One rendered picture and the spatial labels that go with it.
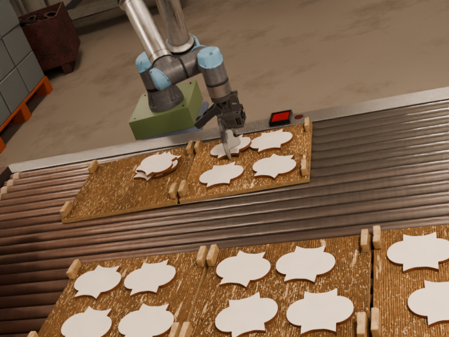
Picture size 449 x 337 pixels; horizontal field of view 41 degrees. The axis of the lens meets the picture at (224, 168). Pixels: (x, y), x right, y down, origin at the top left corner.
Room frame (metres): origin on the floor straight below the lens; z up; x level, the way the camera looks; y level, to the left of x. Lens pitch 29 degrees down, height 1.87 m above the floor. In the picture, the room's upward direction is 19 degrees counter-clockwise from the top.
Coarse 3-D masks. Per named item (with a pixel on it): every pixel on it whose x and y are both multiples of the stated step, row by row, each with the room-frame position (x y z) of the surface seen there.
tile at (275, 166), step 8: (264, 160) 1.66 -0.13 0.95; (272, 160) 1.64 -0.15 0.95; (280, 160) 1.62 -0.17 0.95; (288, 160) 1.60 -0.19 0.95; (256, 168) 1.62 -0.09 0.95; (264, 168) 1.61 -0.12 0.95; (272, 168) 1.59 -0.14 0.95; (280, 168) 1.58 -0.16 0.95; (288, 168) 1.56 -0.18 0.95; (256, 176) 1.59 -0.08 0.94; (264, 176) 1.58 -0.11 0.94; (272, 176) 1.55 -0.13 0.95
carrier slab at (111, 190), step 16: (128, 160) 2.02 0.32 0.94; (192, 160) 1.87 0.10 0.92; (96, 176) 1.98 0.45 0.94; (112, 176) 1.94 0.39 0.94; (128, 176) 1.90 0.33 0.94; (176, 176) 1.78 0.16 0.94; (80, 192) 1.90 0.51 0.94; (96, 192) 1.86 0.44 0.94; (112, 192) 1.82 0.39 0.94; (128, 192) 1.78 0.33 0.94; (144, 192) 1.74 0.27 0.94; (160, 192) 1.71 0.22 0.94; (80, 208) 1.79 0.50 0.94; (96, 208) 1.75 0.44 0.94; (112, 208) 1.71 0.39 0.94; (128, 208) 1.68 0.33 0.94; (144, 208) 1.66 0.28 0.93
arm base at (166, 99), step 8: (168, 88) 2.32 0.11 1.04; (176, 88) 2.35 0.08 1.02; (152, 96) 2.33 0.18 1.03; (160, 96) 2.31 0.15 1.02; (168, 96) 2.31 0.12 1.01; (176, 96) 2.33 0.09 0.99; (152, 104) 2.34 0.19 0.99; (160, 104) 2.31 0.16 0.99; (168, 104) 2.30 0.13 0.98; (176, 104) 2.31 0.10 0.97
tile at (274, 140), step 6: (270, 132) 1.83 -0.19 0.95; (276, 132) 1.81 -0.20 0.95; (282, 132) 1.80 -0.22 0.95; (288, 132) 1.78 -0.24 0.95; (258, 138) 1.81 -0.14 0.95; (264, 138) 1.80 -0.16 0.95; (270, 138) 1.78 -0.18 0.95; (276, 138) 1.77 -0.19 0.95; (282, 138) 1.76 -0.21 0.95; (288, 138) 1.74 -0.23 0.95; (252, 144) 1.79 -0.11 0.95; (258, 144) 1.77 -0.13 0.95; (264, 144) 1.76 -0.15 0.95; (270, 144) 1.74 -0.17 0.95; (276, 144) 1.73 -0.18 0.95; (282, 144) 1.73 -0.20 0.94; (264, 150) 1.73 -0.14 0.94
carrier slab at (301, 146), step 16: (288, 128) 1.83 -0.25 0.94; (304, 128) 1.79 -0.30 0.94; (208, 144) 1.92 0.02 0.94; (288, 144) 1.72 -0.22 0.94; (304, 144) 1.69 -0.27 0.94; (208, 160) 1.80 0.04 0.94; (224, 160) 1.76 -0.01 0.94; (240, 160) 1.73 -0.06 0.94; (256, 160) 1.69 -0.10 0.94; (192, 176) 1.74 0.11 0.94; (288, 176) 1.54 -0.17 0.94; (304, 176) 1.51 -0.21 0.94; (192, 192) 1.64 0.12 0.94; (208, 192) 1.60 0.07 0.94; (224, 192) 1.57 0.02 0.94; (240, 192) 1.56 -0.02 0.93
